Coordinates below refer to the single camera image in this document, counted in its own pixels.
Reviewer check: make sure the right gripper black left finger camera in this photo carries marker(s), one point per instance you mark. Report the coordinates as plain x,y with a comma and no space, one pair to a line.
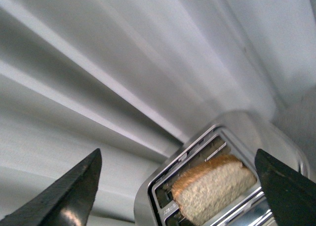
67,202

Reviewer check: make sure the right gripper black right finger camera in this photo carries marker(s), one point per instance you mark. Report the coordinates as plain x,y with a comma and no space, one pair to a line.
291,196

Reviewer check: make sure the brown bread slice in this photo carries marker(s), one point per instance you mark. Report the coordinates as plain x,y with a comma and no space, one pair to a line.
203,191

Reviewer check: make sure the beige two-slot toaster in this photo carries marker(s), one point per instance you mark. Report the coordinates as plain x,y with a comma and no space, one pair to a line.
238,133

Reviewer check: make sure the grey curtain backdrop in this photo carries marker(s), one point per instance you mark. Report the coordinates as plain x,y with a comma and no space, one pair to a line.
138,79

